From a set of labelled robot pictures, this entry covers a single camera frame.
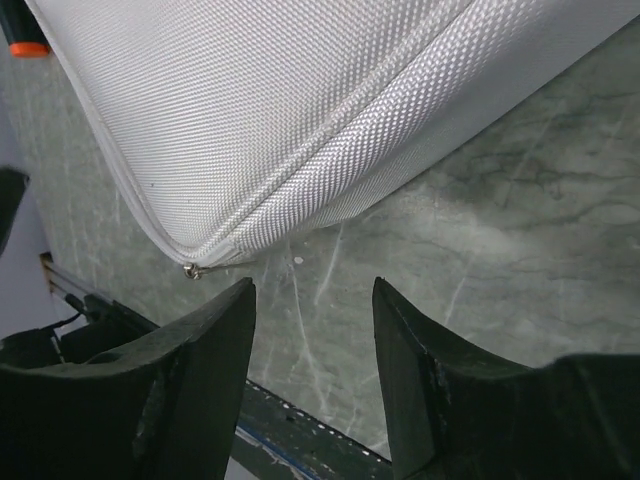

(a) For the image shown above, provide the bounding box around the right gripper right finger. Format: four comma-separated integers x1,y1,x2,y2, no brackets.
372,278,639,479

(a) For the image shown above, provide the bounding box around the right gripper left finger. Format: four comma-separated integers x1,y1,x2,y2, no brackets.
1,278,256,479

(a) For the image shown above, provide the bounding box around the white medicine kit case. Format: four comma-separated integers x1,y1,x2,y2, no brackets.
29,1,639,278

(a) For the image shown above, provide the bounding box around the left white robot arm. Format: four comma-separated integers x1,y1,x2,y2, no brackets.
0,166,30,255

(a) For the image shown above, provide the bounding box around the aluminium rail frame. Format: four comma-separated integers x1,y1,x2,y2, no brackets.
40,252,97,299

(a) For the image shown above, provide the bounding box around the black wireless microphone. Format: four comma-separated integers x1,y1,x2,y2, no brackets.
1,0,50,59

